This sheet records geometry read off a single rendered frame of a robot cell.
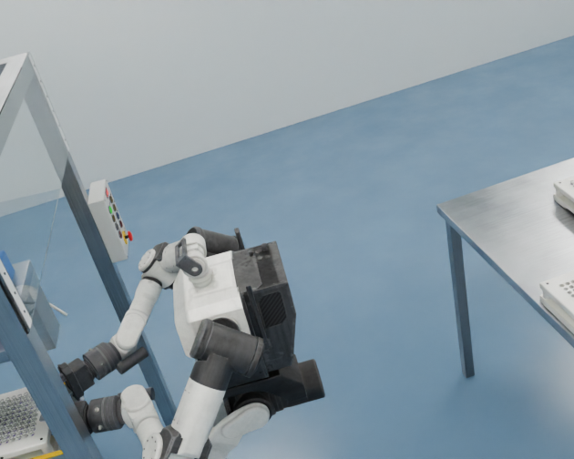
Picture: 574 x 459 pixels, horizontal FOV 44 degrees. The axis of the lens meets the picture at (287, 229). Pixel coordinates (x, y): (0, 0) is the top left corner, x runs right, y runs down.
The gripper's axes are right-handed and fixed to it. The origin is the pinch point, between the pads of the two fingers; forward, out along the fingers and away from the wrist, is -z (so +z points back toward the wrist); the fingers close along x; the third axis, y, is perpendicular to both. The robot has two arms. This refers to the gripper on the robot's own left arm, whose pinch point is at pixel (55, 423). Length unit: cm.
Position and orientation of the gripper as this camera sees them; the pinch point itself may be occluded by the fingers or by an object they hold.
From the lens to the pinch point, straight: 206.0
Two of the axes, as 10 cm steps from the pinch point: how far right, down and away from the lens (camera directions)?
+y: -0.4, -5.3, 8.5
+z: 9.8, -1.9, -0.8
